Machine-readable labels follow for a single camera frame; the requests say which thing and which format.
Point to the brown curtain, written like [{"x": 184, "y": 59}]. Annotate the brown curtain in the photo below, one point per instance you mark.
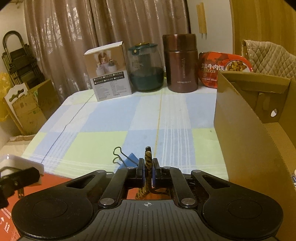
[{"x": 60, "y": 32}]

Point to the red instant rice box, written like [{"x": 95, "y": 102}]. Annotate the red instant rice box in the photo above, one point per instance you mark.
[{"x": 210, "y": 63}]

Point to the brown metal thermos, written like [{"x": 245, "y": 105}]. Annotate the brown metal thermos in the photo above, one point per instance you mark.
[{"x": 181, "y": 57}]

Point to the blue white small packet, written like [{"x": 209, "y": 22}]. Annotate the blue white small packet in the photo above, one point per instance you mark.
[{"x": 294, "y": 177}]

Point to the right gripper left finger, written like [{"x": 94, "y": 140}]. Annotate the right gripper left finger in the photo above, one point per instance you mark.
[{"x": 121, "y": 182}]

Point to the green glass jar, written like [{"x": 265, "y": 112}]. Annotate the green glass jar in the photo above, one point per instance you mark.
[{"x": 145, "y": 67}]

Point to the cardboard boxes on floor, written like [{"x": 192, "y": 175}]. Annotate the cardboard boxes on floor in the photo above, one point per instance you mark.
[{"x": 31, "y": 108}]

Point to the wooden door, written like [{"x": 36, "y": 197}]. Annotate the wooden door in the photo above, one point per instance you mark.
[{"x": 272, "y": 21}]

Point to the beige quilted chair cover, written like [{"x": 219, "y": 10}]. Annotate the beige quilted chair cover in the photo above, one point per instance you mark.
[{"x": 269, "y": 58}]

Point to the blue binder clip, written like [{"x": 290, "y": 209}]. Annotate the blue binder clip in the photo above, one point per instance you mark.
[{"x": 122, "y": 160}]

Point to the brown cardboard box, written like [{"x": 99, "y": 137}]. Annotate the brown cardboard box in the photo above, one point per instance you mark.
[{"x": 255, "y": 124}]

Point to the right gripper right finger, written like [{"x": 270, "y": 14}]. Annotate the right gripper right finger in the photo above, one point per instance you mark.
[{"x": 177, "y": 184}]

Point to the white product box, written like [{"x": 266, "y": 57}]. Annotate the white product box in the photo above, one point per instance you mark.
[{"x": 107, "y": 71}]

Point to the wooden sticks on wall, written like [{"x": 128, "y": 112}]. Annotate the wooden sticks on wall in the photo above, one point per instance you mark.
[{"x": 201, "y": 18}]

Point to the checkered table cloth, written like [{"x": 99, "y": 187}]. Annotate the checkered table cloth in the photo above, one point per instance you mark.
[{"x": 82, "y": 133}]

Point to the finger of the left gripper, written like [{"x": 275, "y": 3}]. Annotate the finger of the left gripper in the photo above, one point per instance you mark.
[{"x": 17, "y": 181}]

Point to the yellow plastic bag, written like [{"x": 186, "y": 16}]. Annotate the yellow plastic bag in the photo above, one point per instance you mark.
[{"x": 5, "y": 86}]

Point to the white power plug adapter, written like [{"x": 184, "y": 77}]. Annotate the white power plug adapter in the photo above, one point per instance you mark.
[{"x": 12, "y": 164}]

